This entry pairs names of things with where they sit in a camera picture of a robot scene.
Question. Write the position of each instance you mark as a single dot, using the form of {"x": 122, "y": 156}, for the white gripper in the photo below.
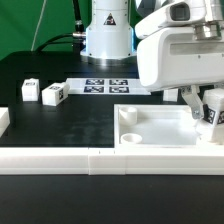
{"x": 171, "y": 57}

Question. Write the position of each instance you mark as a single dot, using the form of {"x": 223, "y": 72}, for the white square tabletop tray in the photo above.
{"x": 148, "y": 126}

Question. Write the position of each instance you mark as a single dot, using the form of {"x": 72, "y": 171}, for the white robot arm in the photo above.
{"x": 206, "y": 17}

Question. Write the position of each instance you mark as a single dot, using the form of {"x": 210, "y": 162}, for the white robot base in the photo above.
{"x": 109, "y": 37}

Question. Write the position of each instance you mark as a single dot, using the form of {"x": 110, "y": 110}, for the white fiducial marker sheet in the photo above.
{"x": 105, "y": 86}

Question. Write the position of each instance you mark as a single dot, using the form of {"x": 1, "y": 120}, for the white U-shaped obstacle fence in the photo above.
{"x": 205, "y": 160}

